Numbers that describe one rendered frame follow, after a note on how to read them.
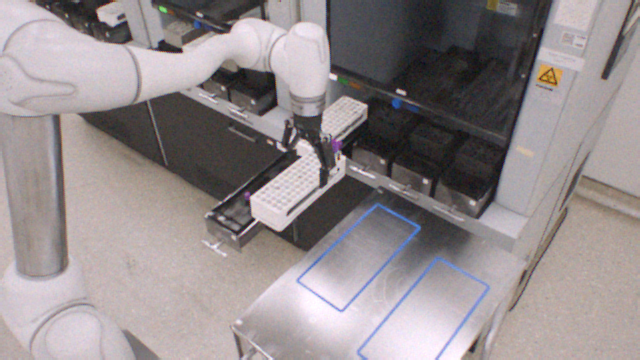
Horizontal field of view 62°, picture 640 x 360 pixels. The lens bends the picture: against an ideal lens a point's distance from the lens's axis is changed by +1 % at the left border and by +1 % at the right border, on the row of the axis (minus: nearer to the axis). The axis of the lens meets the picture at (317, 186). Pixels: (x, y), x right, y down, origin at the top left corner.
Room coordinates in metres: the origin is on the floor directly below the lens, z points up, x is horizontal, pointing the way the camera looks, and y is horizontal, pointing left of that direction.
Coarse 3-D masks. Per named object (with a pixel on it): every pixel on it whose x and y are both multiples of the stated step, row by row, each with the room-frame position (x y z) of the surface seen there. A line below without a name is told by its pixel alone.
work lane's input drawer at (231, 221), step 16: (368, 112) 1.48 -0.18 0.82; (352, 144) 1.35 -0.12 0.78; (256, 176) 1.17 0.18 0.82; (272, 176) 1.19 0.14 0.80; (240, 192) 1.12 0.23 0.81; (224, 208) 1.06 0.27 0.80; (240, 208) 1.05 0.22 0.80; (208, 224) 1.02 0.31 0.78; (224, 224) 0.98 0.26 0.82; (240, 224) 0.98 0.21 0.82; (256, 224) 1.00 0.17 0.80; (224, 240) 0.98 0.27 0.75; (240, 240) 0.95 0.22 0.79; (224, 256) 0.92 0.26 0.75
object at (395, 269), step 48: (384, 192) 1.09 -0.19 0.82; (336, 240) 0.91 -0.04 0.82; (384, 240) 0.90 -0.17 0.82; (432, 240) 0.90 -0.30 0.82; (480, 240) 0.90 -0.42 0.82; (288, 288) 0.76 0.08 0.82; (336, 288) 0.76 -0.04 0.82; (384, 288) 0.75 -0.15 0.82; (432, 288) 0.75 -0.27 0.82; (480, 288) 0.75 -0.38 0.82; (240, 336) 0.65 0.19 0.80; (288, 336) 0.63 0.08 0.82; (336, 336) 0.63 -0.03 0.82; (384, 336) 0.62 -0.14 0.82; (432, 336) 0.62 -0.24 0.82
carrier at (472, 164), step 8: (464, 152) 1.19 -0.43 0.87; (456, 160) 1.18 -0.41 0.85; (464, 160) 1.17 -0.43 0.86; (472, 160) 1.15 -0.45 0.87; (480, 160) 1.15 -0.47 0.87; (488, 160) 1.14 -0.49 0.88; (464, 168) 1.16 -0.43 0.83; (472, 168) 1.15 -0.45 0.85; (480, 168) 1.13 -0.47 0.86; (488, 168) 1.12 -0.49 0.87; (480, 176) 1.13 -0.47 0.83; (488, 176) 1.12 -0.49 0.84
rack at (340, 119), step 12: (336, 108) 1.45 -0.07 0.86; (348, 108) 1.45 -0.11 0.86; (360, 108) 1.44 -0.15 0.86; (324, 120) 1.39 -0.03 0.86; (336, 120) 1.38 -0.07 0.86; (348, 120) 1.38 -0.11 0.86; (360, 120) 1.42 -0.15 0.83; (324, 132) 1.32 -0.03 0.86; (336, 132) 1.32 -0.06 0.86; (348, 132) 1.37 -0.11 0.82; (300, 144) 1.26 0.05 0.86
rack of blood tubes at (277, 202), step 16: (304, 160) 1.13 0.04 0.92; (288, 176) 1.05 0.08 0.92; (304, 176) 1.05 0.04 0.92; (336, 176) 1.10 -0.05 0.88; (256, 192) 0.99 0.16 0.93; (272, 192) 1.00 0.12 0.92; (288, 192) 0.99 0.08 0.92; (304, 192) 0.99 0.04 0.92; (256, 208) 0.95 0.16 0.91; (272, 208) 0.93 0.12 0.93; (288, 208) 0.93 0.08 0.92; (304, 208) 0.98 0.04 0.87; (288, 224) 0.93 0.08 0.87
